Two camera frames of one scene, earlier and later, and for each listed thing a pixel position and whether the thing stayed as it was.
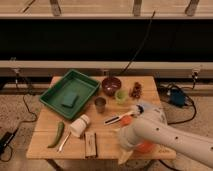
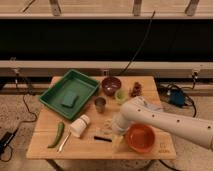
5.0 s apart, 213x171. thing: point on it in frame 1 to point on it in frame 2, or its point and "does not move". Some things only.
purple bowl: x=111 y=85 does not move
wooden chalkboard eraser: x=90 y=145 to x=102 y=138
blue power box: x=177 y=97 does not move
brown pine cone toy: x=136 y=91 does not move
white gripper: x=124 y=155 to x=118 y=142
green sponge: x=69 y=99 does not move
